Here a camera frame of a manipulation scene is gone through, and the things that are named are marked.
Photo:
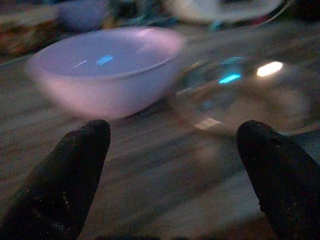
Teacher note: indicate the white plate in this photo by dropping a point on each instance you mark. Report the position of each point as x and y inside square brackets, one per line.
[225, 10]

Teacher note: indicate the white ceramic bowl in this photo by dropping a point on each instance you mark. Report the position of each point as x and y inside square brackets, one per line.
[105, 72]

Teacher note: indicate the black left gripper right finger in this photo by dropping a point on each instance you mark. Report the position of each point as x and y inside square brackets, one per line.
[282, 175]

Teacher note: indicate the clear glass bowl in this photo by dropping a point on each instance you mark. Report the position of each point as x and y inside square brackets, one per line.
[225, 97]

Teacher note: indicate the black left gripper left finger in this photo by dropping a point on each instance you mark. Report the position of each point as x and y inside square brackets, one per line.
[62, 180]

